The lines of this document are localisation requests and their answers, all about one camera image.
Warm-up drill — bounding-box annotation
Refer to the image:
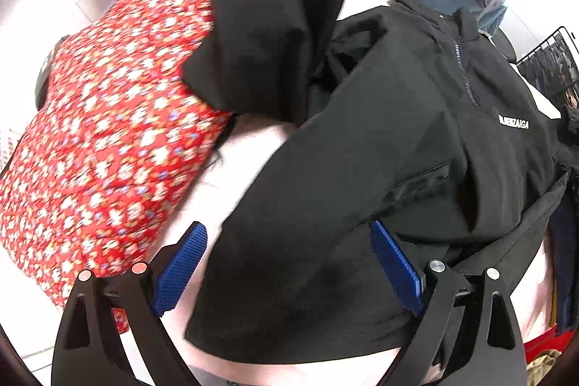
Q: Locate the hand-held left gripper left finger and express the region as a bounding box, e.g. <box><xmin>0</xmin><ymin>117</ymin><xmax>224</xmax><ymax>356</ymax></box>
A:
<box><xmin>52</xmin><ymin>221</ymin><xmax>209</xmax><ymax>386</ymax></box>

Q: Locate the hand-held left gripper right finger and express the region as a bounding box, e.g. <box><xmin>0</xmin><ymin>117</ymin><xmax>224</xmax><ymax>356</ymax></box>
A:
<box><xmin>370</xmin><ymin>220</ymin><xmax>528</xmax><ymax>386</ymax></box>

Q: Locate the black zip jacket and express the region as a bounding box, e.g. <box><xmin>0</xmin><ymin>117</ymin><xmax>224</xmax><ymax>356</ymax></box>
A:
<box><xmin>182</xmin><ymin>0</ymin><xmax>579</xmax><ymax>364</ymax></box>

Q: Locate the red floral quilt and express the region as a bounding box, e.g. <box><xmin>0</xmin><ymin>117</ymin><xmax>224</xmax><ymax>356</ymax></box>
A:
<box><xmin>0</xmin><ymin>0</ymin><xmax>238</xmax><ymax>335</ymax></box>

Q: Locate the red cloth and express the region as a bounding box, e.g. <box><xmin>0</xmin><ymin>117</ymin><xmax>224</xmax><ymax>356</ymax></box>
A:
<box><xmin>524</xmin><ymin>329</ymin><xmax>576</xmax><ymax>359</ymax></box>

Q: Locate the camouflage cloth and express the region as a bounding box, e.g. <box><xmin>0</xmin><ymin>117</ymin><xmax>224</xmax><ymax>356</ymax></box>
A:
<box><xmin>526</xmin><ymin>349</ymin><xmax>567</xmax><ymax>386</ymax></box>

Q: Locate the black wire rack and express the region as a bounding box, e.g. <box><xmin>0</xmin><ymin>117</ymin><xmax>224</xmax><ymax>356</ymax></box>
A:
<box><xmin>516</xmin><ymin>26</ymin><xmax>579</xmax><ymax>99</ymax></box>

